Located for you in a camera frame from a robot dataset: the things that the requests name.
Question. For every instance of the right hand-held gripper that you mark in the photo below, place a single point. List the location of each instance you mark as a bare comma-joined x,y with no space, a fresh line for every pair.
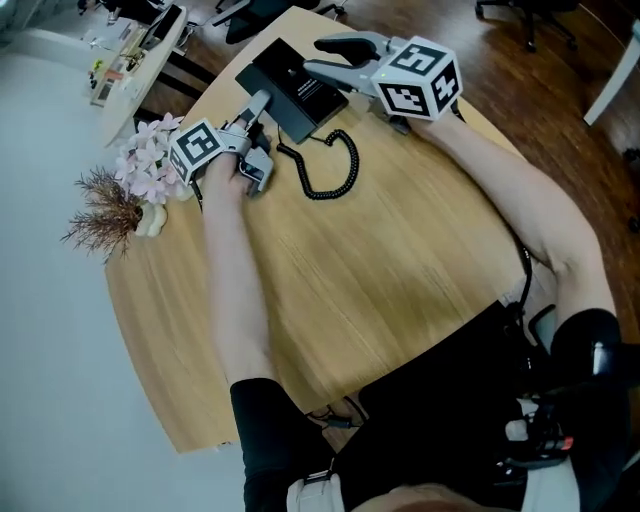
420,80

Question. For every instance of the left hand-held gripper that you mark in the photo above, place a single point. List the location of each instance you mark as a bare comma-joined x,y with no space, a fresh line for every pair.
195,150

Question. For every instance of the person's left forearm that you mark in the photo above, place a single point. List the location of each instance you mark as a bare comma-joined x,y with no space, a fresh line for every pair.
235,280

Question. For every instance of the person's right forearm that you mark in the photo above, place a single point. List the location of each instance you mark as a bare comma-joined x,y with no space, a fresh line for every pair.
525,200

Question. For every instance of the black box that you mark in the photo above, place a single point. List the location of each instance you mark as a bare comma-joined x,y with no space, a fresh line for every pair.
305,87

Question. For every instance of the person's left hand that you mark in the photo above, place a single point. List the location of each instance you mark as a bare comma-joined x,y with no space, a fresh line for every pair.
226,176

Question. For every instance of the black office chair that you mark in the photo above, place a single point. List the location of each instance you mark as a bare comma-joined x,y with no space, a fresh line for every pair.
260,17
530,20

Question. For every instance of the pink artificial flowers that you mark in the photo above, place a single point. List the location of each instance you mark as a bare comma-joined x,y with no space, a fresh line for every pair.
147,160

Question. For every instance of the black laptop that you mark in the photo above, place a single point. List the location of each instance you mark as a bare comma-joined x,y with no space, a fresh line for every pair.
162,27

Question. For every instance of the white oval table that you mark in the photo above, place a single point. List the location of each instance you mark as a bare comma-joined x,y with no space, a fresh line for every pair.
135,85

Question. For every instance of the cream vase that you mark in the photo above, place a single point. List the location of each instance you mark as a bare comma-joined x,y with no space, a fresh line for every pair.
152,222

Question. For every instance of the small yellow-green object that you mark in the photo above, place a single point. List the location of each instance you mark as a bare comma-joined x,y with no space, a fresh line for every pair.
97,65

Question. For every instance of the brown dried plant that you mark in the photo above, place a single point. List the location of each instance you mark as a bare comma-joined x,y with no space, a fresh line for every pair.
105,217

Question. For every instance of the white desk leg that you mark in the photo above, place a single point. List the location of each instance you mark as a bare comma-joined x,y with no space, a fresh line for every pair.
615,80

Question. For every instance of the black chair base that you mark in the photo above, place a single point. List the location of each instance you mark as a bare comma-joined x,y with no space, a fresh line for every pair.
632,190

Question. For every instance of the person's black clothing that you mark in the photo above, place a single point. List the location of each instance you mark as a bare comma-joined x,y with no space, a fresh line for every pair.
425,400

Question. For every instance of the black belt-worn device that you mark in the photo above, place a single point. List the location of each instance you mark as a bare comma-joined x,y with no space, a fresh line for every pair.
580,380

